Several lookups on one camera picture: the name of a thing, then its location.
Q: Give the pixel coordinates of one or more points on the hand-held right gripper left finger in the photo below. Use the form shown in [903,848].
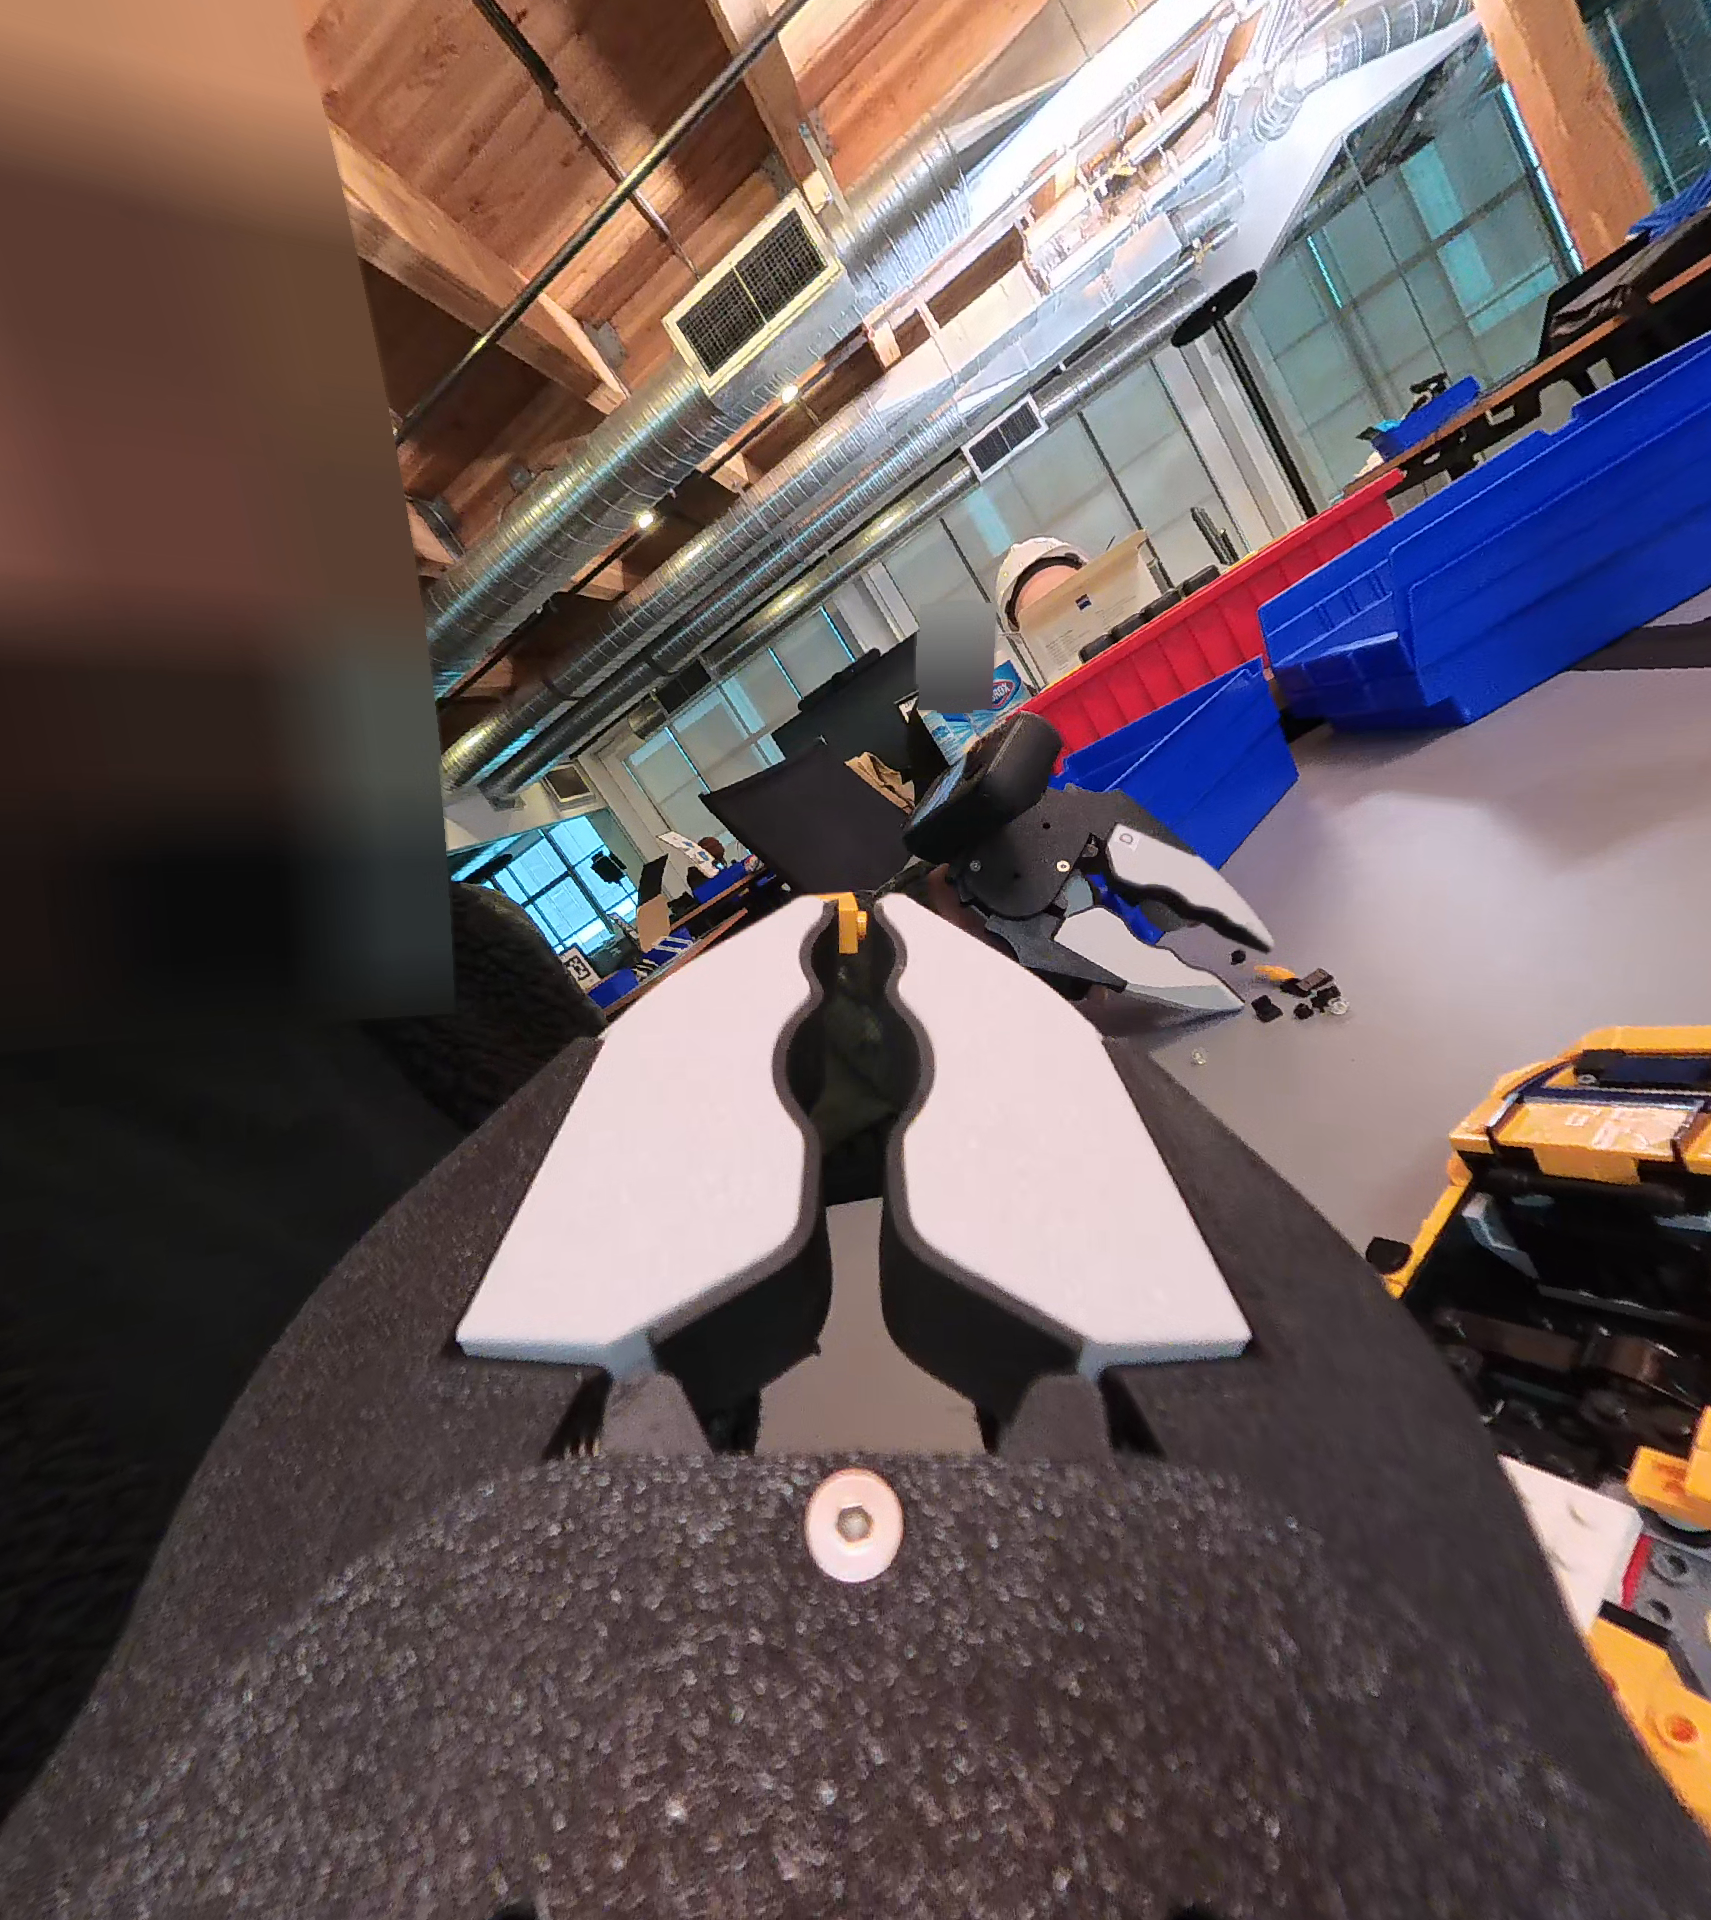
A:
[630,1184]

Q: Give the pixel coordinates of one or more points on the large ceiling vent grille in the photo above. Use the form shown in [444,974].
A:
[750,293]

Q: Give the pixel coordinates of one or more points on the yellow lego car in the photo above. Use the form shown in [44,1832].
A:
[1619,1274]

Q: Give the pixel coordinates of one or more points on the white wipes tub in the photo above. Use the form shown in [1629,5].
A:
[1005,691]

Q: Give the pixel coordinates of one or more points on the black bag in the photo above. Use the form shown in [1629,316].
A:
[1619,293]

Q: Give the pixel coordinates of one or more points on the white air vent grille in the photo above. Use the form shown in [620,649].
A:
[1005,435]

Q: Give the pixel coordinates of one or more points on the wooden desk with black legs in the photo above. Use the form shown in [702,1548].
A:
[1545,374]

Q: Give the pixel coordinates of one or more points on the black monitor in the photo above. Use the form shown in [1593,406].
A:
[855,705]

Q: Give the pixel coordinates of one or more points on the blue plastic bin stack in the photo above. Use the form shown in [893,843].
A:
[1545,571]

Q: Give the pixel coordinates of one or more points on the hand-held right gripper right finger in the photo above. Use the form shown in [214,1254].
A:
[1079,1184]

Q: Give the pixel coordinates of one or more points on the black floor lamp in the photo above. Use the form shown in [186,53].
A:
[1215,301]

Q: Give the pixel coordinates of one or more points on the silver air duct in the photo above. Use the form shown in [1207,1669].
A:
[736,495]

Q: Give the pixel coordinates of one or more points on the cluttered wooden desk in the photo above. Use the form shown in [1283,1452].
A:
[690,922]

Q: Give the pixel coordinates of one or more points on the red plastic bin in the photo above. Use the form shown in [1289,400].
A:
[1185,644]

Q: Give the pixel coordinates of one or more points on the row of black blocks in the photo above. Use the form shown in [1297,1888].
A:
[1169,600]

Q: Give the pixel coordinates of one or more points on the yellow lego fender piece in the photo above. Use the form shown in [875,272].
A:
[849,922]

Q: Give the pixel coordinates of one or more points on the white hard hat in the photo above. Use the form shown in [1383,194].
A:
[1041,578]

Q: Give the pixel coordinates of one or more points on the black panel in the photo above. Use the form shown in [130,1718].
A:
[810,824]

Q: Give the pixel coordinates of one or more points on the cardboard box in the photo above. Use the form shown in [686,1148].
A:
[1117,600]

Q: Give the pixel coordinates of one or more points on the wooden column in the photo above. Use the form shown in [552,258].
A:
[1559,121]

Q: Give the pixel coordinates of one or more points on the small blue bin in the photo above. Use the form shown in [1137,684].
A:
[1425,413]

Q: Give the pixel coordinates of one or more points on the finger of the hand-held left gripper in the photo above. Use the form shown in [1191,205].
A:
[1199,885]
[1139,968]

